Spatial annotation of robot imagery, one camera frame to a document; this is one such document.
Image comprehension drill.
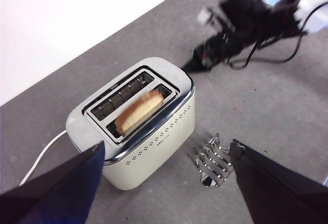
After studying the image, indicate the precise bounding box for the white power cord with plug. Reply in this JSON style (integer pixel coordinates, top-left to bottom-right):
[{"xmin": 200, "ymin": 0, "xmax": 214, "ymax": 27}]
[{"xmin": 19, "ymin": 129, "xmax": 68, "ymax": 186}]

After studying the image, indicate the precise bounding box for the brown bread slice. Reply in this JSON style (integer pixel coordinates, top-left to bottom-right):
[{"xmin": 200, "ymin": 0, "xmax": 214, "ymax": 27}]
[{"xmin": 115, "ymin": 90, "xmax": 165, "ymax": 135}]

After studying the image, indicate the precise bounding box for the cream toaster with chrome top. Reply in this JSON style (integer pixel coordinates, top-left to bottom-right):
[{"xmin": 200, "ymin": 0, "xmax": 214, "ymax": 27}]
[{"xmin": 66, "ymin": 56, "xmax": 196, "ymax": 191}]

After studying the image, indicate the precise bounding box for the silver metal toast rack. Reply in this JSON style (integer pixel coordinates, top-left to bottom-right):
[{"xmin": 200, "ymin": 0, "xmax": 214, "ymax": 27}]
[{"xmin": 195, "ymin": 133, "xmax": 235, "ymax": 188}]

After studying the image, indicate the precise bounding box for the thin black cable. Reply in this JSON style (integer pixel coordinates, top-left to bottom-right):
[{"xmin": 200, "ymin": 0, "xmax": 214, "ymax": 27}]
[{"xmin": 227, "ymin": 0, "xmax": 328, "ymax": 70}]

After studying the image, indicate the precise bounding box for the pale grey camera box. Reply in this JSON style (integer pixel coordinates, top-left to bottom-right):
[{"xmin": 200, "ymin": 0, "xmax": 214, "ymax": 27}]
[{"xmin": 196, "ymin": 6, "xmax": 214, "ymax": 26}]

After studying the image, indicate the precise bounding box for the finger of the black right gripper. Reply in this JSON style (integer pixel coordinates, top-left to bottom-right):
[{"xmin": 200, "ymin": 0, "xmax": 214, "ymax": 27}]
[{"xmin": 182, "ymin": 48, "xmax": 206, "ymax": 73}]

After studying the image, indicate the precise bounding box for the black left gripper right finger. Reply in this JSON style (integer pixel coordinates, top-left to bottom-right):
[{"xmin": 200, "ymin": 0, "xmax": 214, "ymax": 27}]
[{"xmin": 230, "ymin": 139, "xmax": 328, "ymax": 224}]

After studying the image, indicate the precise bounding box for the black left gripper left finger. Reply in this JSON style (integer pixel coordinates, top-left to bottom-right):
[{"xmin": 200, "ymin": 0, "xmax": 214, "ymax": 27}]
[{"xmin": 0, "ymin": 141, "xmax": 106, "ymax": 224}]

